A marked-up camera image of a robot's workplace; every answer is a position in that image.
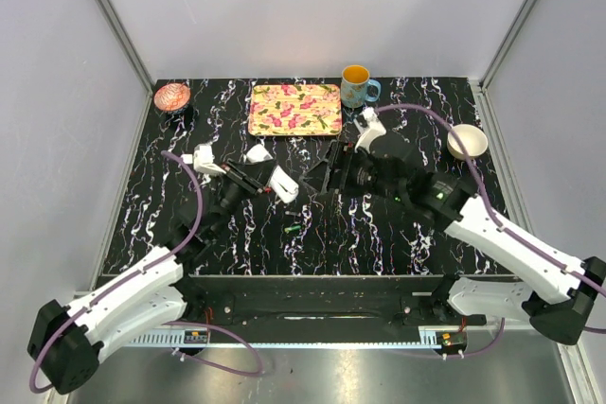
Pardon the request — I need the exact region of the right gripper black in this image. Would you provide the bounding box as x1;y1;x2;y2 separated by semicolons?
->
299;139;405;203

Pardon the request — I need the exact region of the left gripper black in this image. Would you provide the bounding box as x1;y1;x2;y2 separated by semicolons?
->
211;159;278;239

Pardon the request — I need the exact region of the white remote control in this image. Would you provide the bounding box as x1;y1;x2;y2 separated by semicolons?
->
245;144;299;204

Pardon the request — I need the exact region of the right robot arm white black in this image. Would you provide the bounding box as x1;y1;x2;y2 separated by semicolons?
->
300;141;605;345

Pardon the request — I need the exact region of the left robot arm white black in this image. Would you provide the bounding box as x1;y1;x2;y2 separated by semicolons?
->
27;158;276;395

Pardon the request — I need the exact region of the green yellow battery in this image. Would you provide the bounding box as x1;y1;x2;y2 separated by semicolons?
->
284;225;301;233

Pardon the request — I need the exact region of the floral yellow tray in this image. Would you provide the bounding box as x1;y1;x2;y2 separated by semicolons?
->
248;83;343;137

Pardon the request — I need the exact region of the blue mug yellow inside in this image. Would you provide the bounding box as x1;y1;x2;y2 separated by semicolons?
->
340;64;382;109

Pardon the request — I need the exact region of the red patterned bowl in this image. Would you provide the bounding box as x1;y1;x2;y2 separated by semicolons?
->
153;82;191;114

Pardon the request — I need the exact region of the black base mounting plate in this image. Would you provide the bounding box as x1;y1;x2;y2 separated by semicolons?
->
202;291;487;328

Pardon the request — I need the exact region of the cream white bowl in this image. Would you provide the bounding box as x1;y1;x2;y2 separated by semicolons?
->
447;124;489;160

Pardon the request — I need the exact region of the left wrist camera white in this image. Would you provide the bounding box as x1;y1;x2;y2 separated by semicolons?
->
181;143;225;177

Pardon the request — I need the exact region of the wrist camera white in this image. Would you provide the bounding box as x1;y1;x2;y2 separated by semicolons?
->
353;107;386;152
181;143;225;177

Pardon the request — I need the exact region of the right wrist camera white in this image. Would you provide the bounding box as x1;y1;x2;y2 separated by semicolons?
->
353;107;386;152

